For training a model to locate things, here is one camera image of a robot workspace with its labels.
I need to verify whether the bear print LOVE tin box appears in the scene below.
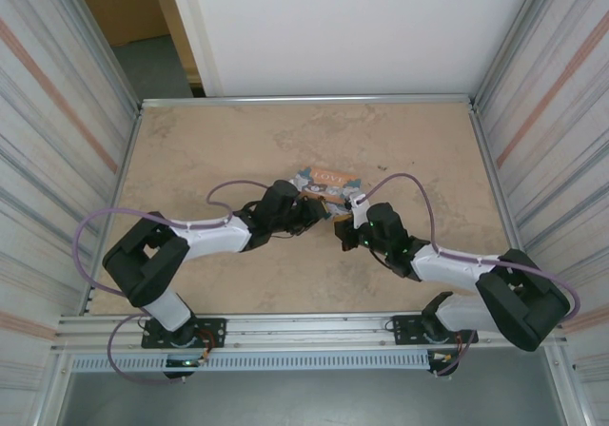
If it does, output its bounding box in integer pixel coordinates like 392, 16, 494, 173
287, 165, 362, 219

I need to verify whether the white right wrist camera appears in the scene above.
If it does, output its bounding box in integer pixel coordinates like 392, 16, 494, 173
345, 192, 370, 230

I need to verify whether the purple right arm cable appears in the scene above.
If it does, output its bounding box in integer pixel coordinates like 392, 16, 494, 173
363, 172, 582, 378

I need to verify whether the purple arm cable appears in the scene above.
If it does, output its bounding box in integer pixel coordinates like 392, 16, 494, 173
363, 172, 582, 378
70, 178, 268, 387

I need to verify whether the aluminium mounting rail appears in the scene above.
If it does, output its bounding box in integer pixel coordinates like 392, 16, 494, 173
51, 307, 571, 352

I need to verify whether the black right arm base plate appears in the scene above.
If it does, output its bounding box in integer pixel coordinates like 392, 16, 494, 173
392, 315, 479, 347

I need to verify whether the aluminium table edge rail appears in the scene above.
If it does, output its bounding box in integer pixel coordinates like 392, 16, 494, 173
140, 93, 477, 109

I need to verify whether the grey slotted cable duct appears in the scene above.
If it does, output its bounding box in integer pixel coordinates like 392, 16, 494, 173
69, 353, 432, 373

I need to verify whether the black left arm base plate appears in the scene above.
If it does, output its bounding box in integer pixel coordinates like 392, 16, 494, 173
141, 318, 226, 350

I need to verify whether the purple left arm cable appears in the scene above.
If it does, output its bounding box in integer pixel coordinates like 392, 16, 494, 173
70, 178, 268, 387

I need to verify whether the white door frame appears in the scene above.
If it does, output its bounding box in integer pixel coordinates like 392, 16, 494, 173
164, 0, 225, 98

